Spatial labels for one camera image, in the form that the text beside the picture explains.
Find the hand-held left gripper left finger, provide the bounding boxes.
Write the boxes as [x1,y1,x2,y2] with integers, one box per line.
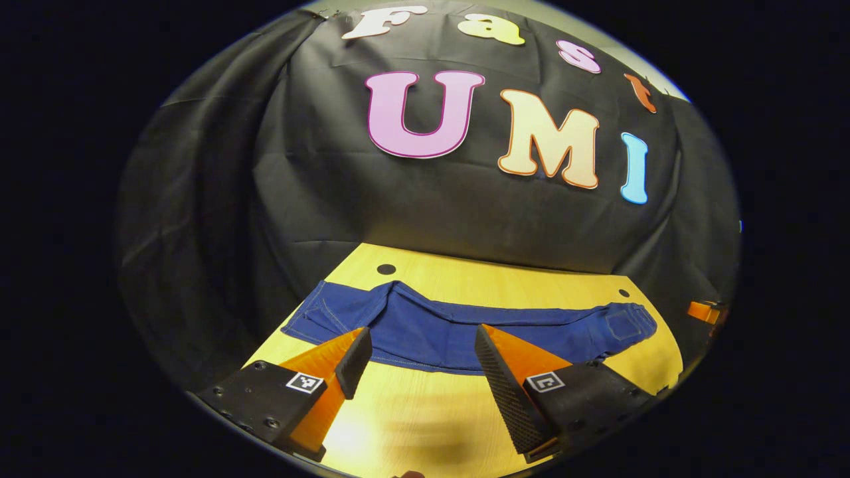
[196,327,374,463]

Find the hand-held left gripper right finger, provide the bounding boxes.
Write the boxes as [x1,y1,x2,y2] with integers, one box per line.
[474,324,658,464]

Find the blue jeans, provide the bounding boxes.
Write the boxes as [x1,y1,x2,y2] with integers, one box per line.
[281,280,658,376]

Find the black backdrop cloth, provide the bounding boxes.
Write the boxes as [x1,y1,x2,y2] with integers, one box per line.
[114,0,741,392]

